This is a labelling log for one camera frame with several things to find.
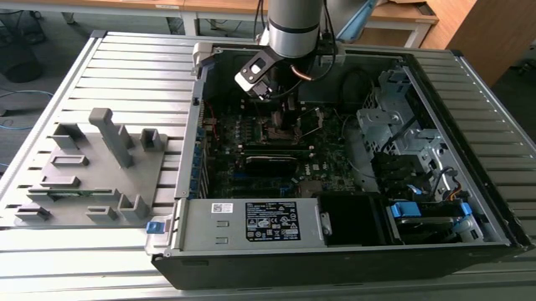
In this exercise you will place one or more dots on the wooden cabinet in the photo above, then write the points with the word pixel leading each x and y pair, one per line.
pixel 493 31

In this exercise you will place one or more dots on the black hard disk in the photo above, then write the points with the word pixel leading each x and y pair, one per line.
pixel 423 230

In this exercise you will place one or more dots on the black round bin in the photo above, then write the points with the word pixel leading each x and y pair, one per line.
pixel 23 69

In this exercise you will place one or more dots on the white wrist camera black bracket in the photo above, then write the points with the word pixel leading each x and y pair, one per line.
pixel 257 70

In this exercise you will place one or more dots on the CPU socket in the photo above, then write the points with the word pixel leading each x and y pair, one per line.
pixel 272 138

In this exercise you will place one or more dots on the blue plastic clip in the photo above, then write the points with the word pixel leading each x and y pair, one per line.
pixel 465 210

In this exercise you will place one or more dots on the grey power supply unit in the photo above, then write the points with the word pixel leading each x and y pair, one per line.
pixel 201 225

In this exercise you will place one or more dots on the silver drive cage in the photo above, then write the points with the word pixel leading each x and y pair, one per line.
pixel 370 117

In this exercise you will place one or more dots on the thin metal locking lever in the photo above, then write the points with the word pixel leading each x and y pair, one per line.
pixel 314 131

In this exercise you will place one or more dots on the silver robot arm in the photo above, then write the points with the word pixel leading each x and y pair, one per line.
pixel 293 25

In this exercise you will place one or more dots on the black RAM slot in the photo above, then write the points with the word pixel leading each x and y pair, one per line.
pixel 276 145
pixel 276 151

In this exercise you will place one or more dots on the green RAM stick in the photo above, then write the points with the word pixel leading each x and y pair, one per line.
pixel 83 193

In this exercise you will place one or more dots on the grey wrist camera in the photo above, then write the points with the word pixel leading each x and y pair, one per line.
pixel 334 56

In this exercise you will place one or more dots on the copper coloured curved tube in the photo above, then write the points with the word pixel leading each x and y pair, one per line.
pixel 296 72

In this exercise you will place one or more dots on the black graphics card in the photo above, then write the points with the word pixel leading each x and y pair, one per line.
pixel 268 166

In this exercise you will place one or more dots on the black plastic bracket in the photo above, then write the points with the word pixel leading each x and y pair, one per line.
pixel 397 169

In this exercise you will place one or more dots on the blue case latch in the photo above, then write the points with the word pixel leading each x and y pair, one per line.
pixel 155 228

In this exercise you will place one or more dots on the blue disk carrier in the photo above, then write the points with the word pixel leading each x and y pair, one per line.
pixel 404 209

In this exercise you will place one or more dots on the green motherboard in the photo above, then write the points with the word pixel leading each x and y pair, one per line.
pixel 330 163

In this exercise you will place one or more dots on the black open PC case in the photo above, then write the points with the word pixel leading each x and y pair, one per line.
pixel 293 269

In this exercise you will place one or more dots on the wooden desk white frame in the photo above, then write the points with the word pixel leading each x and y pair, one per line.
pixel 104 2
pixel 401 17

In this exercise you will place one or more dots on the grey plastic case latch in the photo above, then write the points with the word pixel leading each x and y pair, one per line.
pixel 202 53

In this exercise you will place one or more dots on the grey parts rack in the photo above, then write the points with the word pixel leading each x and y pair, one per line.
pixel 96 175

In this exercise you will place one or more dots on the brown chipset heatsink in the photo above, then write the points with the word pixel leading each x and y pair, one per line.
pixel 310 188

